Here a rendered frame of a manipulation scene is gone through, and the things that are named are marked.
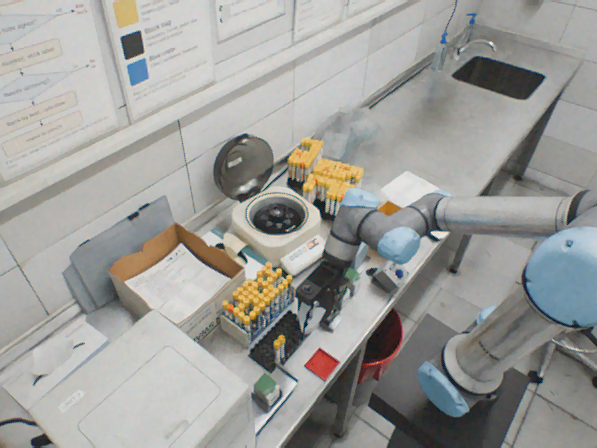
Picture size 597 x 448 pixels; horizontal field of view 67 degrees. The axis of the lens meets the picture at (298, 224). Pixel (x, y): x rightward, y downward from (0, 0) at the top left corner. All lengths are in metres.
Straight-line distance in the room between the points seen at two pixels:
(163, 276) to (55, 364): 0.34
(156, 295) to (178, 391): 0.49
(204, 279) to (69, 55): 0.66
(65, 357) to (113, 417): 0.42
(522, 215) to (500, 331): 0.20
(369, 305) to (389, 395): 0.32
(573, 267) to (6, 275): 1.13
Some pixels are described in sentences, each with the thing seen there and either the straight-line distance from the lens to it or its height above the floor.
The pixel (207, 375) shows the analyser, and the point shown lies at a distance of 0.90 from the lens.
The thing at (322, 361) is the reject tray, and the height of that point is 0.88.
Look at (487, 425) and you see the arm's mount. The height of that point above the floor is 0.94.
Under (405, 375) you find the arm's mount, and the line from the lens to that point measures 1.18.
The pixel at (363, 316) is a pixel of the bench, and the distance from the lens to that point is 1.34.
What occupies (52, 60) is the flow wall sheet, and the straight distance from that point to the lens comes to 1.07.
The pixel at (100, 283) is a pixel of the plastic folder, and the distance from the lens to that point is 1.40.
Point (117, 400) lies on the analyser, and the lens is 0.91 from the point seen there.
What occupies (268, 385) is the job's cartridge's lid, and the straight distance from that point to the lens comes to 1.09.
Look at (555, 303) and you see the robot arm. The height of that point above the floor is 1.49.
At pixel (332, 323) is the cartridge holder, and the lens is 1.29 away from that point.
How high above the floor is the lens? 1.96
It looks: 44 degrees down
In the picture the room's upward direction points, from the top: 2 degrees clockwise
